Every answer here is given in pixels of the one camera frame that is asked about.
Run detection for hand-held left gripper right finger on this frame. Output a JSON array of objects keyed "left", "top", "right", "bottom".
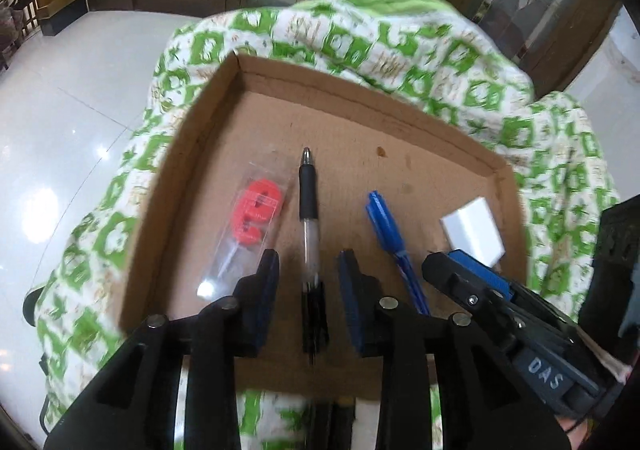
[{"left": 336, "top": 249, "right": 571, "bottom": 450}]

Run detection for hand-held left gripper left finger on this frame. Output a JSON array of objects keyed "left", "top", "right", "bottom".
[{"left": 44, "top": 248, "right": 281, "bottom": 450}]

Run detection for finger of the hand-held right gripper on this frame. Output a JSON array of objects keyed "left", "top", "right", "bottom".
[{"left": 421, "top": 250, "right": 513, "bottom": 326}]

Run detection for white charger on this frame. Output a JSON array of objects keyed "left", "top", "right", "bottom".
[{"left": 439, "top": 197, "right": 505, "bottom": 267}]

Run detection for red item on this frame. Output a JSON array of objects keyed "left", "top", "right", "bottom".
[{"left": 197, "top": 150, "right": 296, "bottom": 301}]

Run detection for blue marker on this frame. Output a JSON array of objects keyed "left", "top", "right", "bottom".
[{"left": 364, "top": 190, "right": 432, "bottom": 317}]

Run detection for black pen with clear barrel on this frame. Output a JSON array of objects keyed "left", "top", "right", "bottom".
[{"left": 297, "top": 146, "right": 331, "bottom": 366}]

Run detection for shallow cardboard box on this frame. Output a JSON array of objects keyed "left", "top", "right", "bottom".
[{"left": 117, "top": 53, "right": 531, "bottom": 401}]

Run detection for dark object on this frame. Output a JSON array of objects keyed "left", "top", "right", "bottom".
[{"left": 577, "top": 197, "right": 640, "bottom": 366}]

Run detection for green patterned white blanket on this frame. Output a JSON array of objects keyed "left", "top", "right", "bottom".
[{"left": 30, "top": 0, "right": 623, "bottom": 450}]

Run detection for dark wooden chair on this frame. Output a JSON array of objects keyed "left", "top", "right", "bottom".
[{"left": 0, "top": 0, "right": 37, "bottom": 72}]

